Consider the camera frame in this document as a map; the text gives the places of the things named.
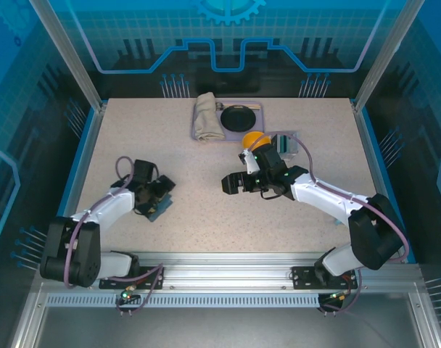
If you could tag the blue card holder wallet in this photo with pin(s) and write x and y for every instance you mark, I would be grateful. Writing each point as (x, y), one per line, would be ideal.
(162, 210)

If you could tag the clear plastic card box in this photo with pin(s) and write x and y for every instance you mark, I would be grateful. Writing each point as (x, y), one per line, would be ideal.
(292, 148)

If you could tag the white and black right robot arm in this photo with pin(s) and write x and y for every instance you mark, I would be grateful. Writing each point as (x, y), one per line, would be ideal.
(322, 195)

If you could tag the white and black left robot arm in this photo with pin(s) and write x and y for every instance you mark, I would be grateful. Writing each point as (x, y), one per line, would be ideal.
(115, 203)

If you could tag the black credit card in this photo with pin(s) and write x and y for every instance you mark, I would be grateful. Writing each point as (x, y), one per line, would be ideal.
(277, 144)

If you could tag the teal credit card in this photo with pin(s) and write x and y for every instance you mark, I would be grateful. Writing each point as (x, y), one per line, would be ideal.
(284, 145)

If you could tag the orange bowl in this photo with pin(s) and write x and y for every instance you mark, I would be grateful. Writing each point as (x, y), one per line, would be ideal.
(251, 139)

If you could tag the lavender tray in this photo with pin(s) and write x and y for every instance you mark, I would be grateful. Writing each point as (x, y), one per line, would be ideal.
(261, 123)

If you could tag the black round plate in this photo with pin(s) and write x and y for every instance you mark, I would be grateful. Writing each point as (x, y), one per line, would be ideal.
(238, 119)

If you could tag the beige folded cloth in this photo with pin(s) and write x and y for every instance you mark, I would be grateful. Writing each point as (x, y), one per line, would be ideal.
(207, 119)

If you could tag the wooden chopstick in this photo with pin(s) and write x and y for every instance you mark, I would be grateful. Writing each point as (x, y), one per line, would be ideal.
(252, 107)
(252, 104)

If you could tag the metal spoon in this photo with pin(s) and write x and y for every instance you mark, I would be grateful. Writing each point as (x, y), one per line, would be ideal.
(220, 106)

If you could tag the small connector board with LED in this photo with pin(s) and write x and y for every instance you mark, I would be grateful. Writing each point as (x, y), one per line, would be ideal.
(128, 294)
(338, 296)

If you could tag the grey metal bottom panel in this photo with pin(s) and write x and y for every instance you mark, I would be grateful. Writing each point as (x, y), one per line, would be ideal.
(220, 330)

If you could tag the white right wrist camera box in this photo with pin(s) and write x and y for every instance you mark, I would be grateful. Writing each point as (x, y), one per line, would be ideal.
(249, 161)

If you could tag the aluminium table side rail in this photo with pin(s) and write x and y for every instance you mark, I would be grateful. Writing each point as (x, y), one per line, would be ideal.
(83, 163)
(373, 163)

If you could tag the aluminium mounting rail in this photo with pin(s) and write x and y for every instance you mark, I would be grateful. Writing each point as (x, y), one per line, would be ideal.
(224, 272)

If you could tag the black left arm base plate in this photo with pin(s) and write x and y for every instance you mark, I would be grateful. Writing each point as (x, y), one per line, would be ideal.
(108, 283)

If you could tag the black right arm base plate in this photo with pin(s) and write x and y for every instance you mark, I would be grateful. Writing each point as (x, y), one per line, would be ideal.
(302, 279)

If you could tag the aluminium frame post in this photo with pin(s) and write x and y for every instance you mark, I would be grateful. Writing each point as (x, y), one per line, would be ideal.
(384, 54)
(70, 54)

